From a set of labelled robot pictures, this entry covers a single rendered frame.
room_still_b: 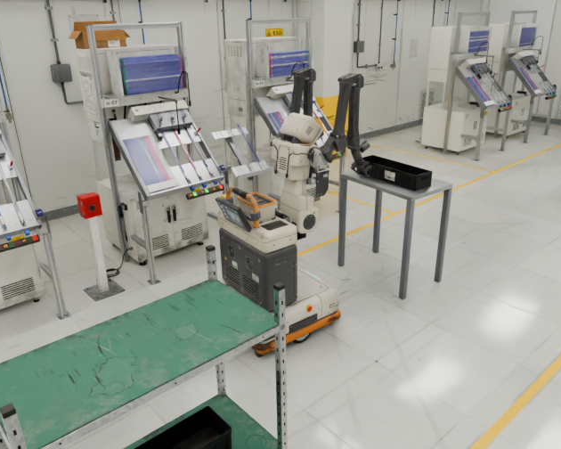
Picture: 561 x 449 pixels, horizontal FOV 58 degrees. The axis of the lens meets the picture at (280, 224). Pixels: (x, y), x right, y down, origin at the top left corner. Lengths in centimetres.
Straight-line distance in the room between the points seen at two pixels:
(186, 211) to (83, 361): 283
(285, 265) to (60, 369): 160
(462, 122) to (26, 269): 584
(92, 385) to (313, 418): 146
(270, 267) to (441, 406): 119
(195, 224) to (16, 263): 147
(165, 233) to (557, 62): 786
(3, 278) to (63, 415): 251
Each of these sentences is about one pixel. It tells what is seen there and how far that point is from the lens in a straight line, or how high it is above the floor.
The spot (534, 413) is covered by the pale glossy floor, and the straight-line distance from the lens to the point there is 312.
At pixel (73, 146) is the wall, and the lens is 569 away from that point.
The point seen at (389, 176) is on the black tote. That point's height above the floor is 85.
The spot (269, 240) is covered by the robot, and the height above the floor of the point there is 77.
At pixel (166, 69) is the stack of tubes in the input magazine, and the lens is 432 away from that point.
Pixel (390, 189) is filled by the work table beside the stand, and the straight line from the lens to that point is 364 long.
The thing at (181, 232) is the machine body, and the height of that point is 21.
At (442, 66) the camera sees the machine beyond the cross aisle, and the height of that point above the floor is 121.
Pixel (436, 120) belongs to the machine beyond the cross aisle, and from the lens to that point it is 786.
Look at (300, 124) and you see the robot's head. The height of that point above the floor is 134.
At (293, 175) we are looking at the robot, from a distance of 308.
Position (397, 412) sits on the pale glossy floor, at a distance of 292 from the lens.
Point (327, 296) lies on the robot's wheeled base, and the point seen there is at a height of 27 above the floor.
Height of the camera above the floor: 197
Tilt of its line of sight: 23 degrees down
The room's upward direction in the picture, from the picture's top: 1 degrees counter-clockwise
